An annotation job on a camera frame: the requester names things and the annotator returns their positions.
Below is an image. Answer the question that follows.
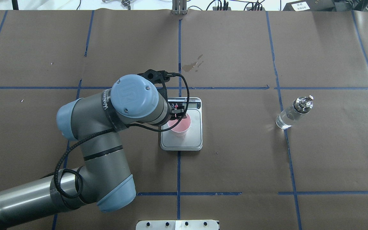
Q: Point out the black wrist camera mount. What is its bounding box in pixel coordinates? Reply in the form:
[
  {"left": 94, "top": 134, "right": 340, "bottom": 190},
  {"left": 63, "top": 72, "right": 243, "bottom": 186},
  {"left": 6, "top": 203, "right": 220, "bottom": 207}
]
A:
[{"left": 138, "top": 69, "right": 175, "bottom": 95}]

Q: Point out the black box with label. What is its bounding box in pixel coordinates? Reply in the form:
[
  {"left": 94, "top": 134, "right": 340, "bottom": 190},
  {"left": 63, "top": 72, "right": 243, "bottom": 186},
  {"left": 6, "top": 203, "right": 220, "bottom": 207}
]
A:
[{"left": 282, "top": 0, "right": 335, "bottom": 12}]

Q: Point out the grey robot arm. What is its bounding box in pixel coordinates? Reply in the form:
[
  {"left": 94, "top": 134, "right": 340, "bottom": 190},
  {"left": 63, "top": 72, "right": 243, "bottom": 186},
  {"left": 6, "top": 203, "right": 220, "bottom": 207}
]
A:
[{"left": 0, "top": 70, "right": 187, "bottom": 230}]

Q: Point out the pink paper cup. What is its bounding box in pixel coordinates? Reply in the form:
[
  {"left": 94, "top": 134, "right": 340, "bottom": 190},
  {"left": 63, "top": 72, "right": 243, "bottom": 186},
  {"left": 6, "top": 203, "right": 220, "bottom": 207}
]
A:
[{"left": 167, "top": 113, "right": 191, "bottom": 137}]

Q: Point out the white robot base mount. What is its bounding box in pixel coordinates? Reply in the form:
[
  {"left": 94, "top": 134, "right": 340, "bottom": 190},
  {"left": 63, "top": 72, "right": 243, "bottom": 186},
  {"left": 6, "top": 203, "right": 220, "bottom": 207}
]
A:
[{"left": 135, "top": 219, "right": 220, "bottom": 230}]

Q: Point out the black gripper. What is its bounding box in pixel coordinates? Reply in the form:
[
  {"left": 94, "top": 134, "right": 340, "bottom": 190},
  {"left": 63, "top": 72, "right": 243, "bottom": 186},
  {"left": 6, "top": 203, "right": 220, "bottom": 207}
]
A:
[{"left": 169, "top": 106, "right": 184, "bottom": 120}]

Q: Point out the digital kitchen scale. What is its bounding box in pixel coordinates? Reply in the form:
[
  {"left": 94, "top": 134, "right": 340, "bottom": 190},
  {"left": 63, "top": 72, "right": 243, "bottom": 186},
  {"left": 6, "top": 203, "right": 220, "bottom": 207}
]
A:
[{"left": 160, "top": 97, "right": 203, "bottom": 151}]

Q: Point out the glass sauce bottle metal spout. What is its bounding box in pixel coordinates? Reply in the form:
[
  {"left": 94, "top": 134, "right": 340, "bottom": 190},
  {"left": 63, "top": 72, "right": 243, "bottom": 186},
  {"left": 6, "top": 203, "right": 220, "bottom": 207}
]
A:
[{"left": 275, "top": 95, "right": 314, "bottom": 130}]

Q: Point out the aluminium frame post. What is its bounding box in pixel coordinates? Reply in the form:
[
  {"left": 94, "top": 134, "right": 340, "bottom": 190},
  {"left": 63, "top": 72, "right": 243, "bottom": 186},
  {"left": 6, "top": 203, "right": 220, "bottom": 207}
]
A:
[{"left": 171, "top": 0, "right": 188, "bottom": 15}]

